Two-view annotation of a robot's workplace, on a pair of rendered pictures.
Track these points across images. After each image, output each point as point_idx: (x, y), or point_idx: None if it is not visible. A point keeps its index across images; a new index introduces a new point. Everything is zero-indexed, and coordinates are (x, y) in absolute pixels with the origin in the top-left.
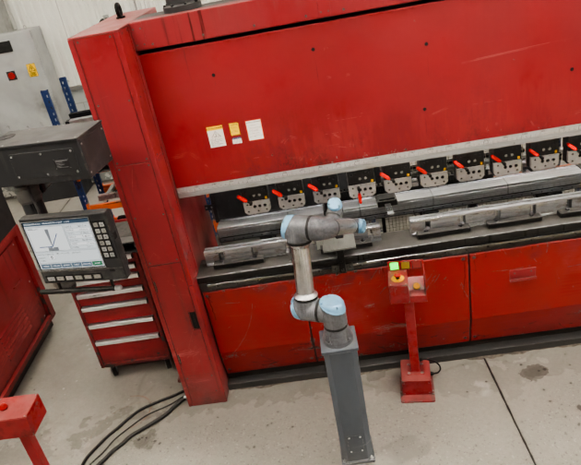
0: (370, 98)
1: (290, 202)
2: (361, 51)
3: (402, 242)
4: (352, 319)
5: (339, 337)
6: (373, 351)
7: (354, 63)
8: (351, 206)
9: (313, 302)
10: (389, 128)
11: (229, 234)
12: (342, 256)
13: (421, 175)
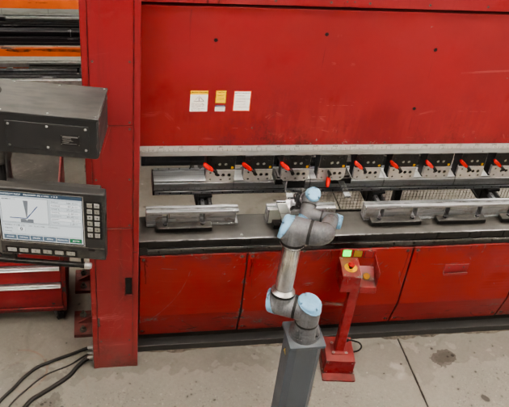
0: (367, 90)
1: (256, 176)
2: (372, 44)
3: (355, 227)
4: None
5: (310, 334)
6: None
7: (363, 54)
8: None
9: (291, 300)
10: (376, 120)
11: (166, 188)
12: None
13: (391, 168)
